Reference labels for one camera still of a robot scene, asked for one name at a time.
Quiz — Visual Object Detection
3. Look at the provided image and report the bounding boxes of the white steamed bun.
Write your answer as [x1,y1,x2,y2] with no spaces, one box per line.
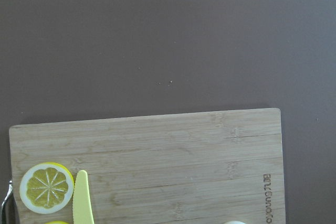
[223,220,246,224]

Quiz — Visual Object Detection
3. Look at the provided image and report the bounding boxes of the bamboo cutting board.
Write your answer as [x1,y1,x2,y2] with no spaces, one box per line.
[9,108,286,223]

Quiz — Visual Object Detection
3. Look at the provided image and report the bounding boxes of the yellow plastic knife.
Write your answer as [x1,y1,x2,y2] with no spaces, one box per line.
[72,170,95,224]

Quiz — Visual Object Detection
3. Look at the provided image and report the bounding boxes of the lemon slice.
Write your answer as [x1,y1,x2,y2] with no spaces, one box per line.
[19,162,75,215]

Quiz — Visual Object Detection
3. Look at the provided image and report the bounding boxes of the stacked lemon slices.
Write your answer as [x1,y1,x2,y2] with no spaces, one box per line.
[45,220,69,224]

